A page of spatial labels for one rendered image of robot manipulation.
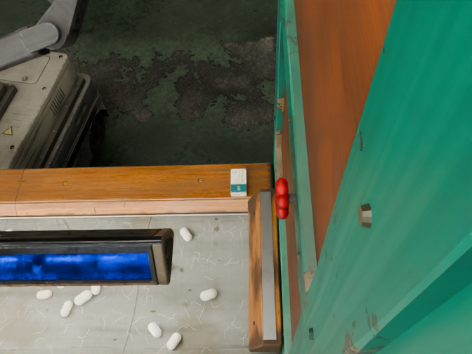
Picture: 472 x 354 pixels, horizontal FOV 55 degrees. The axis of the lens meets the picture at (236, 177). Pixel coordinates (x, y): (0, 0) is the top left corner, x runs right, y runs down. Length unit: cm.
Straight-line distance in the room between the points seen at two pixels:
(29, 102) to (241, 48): 111
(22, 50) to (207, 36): 158
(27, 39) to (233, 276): 60
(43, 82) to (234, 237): 103
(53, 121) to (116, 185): 75
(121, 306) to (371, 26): 84
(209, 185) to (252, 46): 144
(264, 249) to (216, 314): 18
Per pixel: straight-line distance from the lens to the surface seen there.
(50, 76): 177
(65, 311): 100
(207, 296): 93
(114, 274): 64
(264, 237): 85
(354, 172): 18
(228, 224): 100
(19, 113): 171
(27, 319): 104
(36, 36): 93
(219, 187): 101
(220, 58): 233
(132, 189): 105
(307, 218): 42
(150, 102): 220
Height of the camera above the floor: 165
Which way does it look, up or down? 60 degrees down
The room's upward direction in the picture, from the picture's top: 6 degrees counter-clockwise
